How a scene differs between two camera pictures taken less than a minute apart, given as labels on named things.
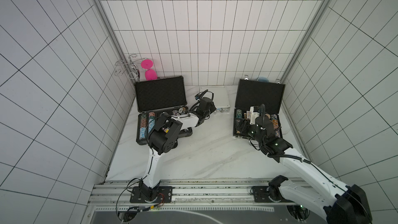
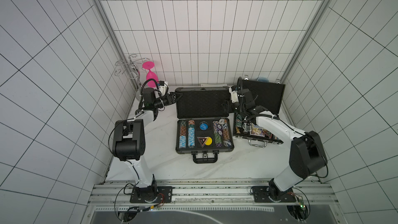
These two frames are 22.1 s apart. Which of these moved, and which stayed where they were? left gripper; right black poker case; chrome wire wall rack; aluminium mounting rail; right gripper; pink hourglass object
Moved: left gripper; right gripper
Stayed: chrome wire wall rack; aluminium mounting rail; pink hourglass object; right black poker case
